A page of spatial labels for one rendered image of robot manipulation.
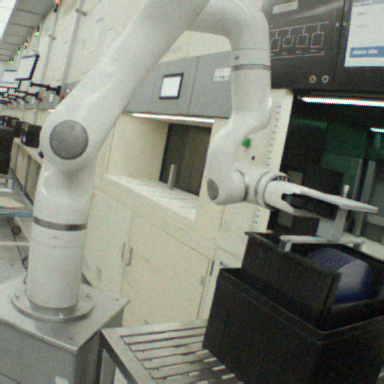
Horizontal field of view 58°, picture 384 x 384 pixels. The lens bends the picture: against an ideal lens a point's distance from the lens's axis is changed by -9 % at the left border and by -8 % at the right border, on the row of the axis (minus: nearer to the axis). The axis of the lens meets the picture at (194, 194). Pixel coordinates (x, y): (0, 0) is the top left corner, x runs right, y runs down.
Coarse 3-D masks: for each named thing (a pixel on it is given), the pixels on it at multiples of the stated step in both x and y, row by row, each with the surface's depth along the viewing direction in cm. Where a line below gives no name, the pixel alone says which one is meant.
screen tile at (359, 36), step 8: (376, 8) 91; (360, 16) 96; (368, 16) 94; (376, 16) 92; (352, 32) 98; (360, 32) 96; (368, 32) 94; (376, 32) 92; (352, 40) 99; (360, 40) 96; (368, 40) 94; (376, 40) 92
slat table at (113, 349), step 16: (192, 320) 85; (112, 336) 71; (128, 336) 73; (144, 336) 74; (160, 336) 75; (176, 336) 76; (192, 336) 83; (112, 352) 67; (128, 352) 66; (160, 352) 69; (176, 352) 70; (192, 352) 71; (208, 352) 72; (96, 368) 74; (112, 368) 73; (128, 368) 61; (144, 368) 62; (176, 368) 64; (192, 368) 65; (208, 368) 66; (224, 368) 67
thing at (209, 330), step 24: (216, 288) 72; (240, 288) 66; (216, 312) 71; (240, 312) 66; (264, 312) 60; (288, 312) 56; (216, 336) 71; (240, 336) 65; (264, 336) 60; (288, 336) 55; (312, 336) 51; (336, 336) 52; (360, 336) 56; (240, 360) 64; (264, 360) 59; (288, 360) 55; (312, 360) 51; (336, 360) 54; (360, 360) 59
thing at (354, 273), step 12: (348, 264) 60; (360, 264) 62; (348, 276) 61; (360, 276) 63; (372, 276) 66; (348, 288) 62; (360, 288) 64; (372, 288) 67; (336, 300) 61; (348, 300) 63
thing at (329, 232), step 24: (312, 192) 66; (336, 216) 65; (264, 240) 66; (288, 240) 60; (312, 240) 64; (336, 240) 66; (360, 240) 72; (264, 264) 66; (288, 264) 61; (312, 264) 56; (264, 288) 65; (288, 288) 61; (312, 288) 56; (336, 288) 55; (312, 312) 56; (336, 312) 57; (360, 312) 62
